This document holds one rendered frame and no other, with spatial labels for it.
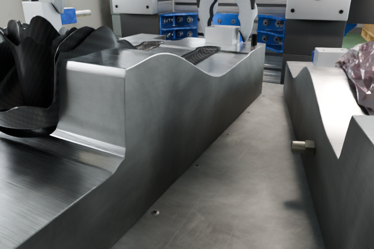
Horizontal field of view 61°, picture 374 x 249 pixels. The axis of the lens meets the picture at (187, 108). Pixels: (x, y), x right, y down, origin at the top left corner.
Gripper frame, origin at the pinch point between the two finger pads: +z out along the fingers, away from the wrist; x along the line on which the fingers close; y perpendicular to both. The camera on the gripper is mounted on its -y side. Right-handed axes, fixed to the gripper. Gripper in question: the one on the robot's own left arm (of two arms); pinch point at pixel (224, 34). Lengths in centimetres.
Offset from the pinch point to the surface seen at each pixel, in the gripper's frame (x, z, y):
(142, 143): -6.8, 3.5, -33.9
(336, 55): -17.9, 2.7, 3.5
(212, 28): 1.1, -1.2, -2.3
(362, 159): -22.1, 0.8, -34.1
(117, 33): 237, 48, 250
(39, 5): 27.3, -5.1, -14.9
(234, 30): -2.4, -1.1, -1.8
